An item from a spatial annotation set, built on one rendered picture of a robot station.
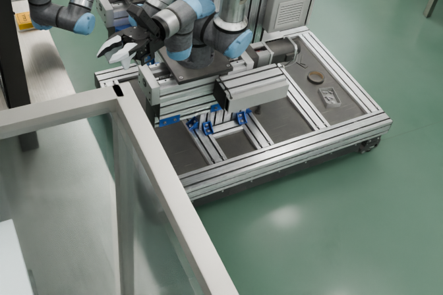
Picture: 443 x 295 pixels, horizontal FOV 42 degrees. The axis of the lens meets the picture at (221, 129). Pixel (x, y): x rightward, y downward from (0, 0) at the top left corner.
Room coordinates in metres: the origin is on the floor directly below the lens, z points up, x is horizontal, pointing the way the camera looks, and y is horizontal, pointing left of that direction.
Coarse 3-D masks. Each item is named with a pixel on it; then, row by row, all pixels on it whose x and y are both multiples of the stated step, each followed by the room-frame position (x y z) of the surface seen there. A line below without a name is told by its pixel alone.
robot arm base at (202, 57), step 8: (192, 48) 1.60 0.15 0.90; (200, 48) 1.61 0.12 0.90; (208, 48) 1.63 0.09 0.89; (192, 56) 1.59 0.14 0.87; (200, 56) 1.60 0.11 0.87; (208, 56) 1.62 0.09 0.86; (184, 64) 1.59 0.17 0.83; (192, 64) 1.58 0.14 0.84; (200, 64) 1.59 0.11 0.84; (208, 64) 1.61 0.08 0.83
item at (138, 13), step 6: (132, 6) 1.21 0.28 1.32; (138, 6) 1.22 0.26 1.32; (132, 12) 1.20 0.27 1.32; (138, 12) 1.20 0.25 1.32; (144, 12) 1.21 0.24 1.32; (138, 18) 1.20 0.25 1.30; (144, 18) 1.20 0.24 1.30; (150, 18) 1.22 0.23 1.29; (138, 24) 1.24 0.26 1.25; (144, 24) 1.21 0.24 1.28; (150, 24) 1.22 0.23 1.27; (150, 30) 1.22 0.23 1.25; (156, 30) 1.24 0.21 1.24
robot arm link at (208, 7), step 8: (200, 0) 1.69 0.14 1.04; (208, 0) 1.69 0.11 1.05; (208, 8) 1.64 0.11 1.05; (200, 16) 1.60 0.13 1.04; (208, 16) 1.61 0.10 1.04; (200, 24) 1.59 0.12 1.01; (192, 32) 1.59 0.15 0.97; (200, 32) 1.58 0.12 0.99; (192, 40) 1.60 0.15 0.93; (200, 40) 1.58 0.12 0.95
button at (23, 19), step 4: (24, 12) 1.63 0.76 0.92; (28, 12) 1.63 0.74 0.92; (16, 16) 1.59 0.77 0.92; (20, 16) 1.60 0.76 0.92; (24, 16) 1.60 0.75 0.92; (28, 16) 1.60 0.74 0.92; (16, 20) 1.58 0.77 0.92; (20, 20) 1.57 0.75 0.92; (24, 20) 1.58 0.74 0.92; (28, 20) 1.58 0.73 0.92; (20, 24) 1.55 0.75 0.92; (24, 24) 1.56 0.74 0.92; (28, 24) 1.57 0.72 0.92; (20, 28) 1.55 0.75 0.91; (24, 28) 1.56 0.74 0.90
